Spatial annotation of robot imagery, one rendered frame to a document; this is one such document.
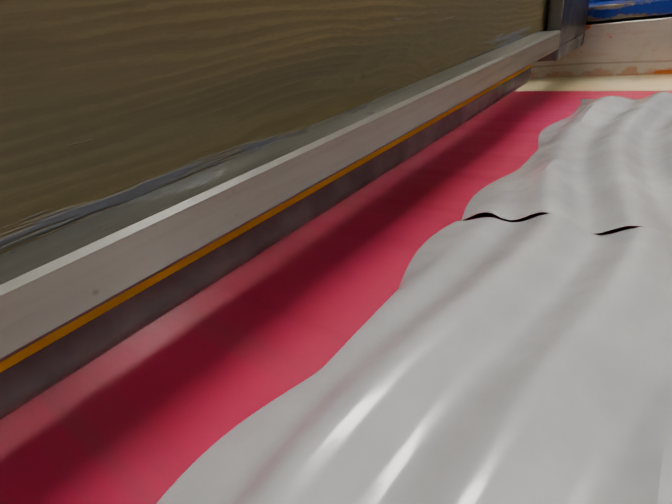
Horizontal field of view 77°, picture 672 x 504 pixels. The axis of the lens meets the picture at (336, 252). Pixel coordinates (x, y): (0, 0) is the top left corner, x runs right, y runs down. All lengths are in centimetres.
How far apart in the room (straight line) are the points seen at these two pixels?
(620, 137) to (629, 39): 18
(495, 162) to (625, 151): 5
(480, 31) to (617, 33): 17
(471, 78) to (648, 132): 9
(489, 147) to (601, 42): 18
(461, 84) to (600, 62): 22
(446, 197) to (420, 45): 6
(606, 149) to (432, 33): 8
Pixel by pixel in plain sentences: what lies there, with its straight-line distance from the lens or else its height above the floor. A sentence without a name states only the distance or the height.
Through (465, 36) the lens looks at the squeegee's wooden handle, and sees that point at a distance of 21.
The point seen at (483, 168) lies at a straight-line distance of 19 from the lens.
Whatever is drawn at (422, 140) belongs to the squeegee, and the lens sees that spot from 20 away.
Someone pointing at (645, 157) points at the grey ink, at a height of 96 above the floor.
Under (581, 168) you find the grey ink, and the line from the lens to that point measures 18.
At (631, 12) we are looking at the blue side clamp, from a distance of 38.
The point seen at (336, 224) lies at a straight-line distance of 15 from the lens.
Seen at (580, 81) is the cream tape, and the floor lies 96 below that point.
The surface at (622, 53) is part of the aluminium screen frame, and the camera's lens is 38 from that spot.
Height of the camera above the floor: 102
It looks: 29 degrees down
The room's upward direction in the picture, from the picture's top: 9 degrees counter-clockwise
